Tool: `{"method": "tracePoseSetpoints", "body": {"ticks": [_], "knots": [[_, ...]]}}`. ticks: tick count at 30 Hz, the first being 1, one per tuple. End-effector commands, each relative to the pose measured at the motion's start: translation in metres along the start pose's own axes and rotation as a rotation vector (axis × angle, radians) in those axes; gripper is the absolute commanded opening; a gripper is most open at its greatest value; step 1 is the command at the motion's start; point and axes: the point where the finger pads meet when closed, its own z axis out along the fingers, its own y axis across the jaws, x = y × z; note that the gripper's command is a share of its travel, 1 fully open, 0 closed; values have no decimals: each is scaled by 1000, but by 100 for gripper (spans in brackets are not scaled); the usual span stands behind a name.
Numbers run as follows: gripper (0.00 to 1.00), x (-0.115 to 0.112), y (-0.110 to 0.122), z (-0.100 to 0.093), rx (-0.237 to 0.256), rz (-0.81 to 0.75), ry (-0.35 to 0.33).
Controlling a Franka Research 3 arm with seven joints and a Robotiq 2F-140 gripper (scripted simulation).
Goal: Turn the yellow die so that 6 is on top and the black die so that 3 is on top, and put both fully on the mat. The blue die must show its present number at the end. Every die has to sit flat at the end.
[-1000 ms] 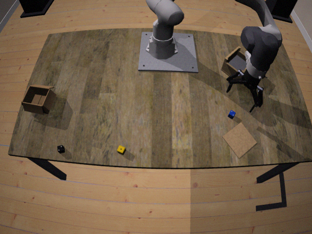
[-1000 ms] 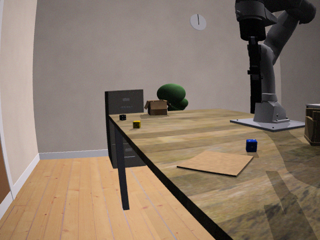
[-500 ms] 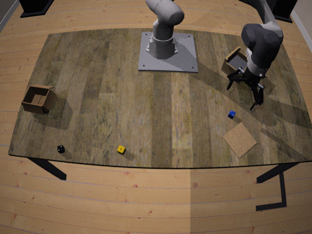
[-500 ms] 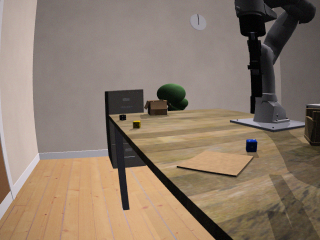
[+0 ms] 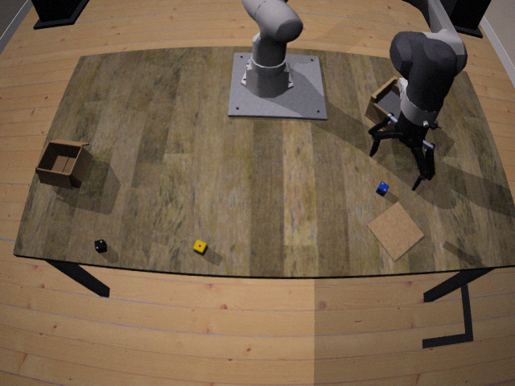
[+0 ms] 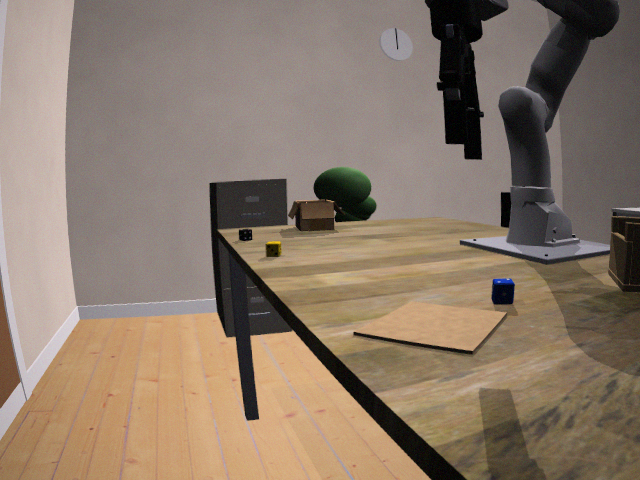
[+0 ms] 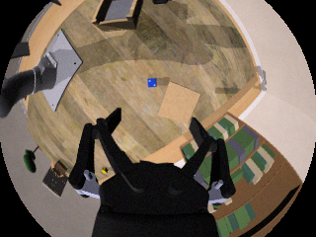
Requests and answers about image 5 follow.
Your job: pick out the open brown cardboard box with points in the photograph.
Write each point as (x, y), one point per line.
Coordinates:
(58, 156)

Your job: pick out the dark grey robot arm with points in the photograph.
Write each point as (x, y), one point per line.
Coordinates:
(427, 61)

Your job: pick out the brown wooden open-top crate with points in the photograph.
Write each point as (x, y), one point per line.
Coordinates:
(388, 97)

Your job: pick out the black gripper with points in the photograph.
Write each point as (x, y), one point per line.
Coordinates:
(412, 135)

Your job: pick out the tan flat mat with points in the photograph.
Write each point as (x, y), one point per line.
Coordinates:
(395, 230)

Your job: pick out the yellow die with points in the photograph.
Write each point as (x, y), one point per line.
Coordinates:
(200, 247)

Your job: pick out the black die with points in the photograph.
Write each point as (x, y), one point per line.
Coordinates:
(100, 246)

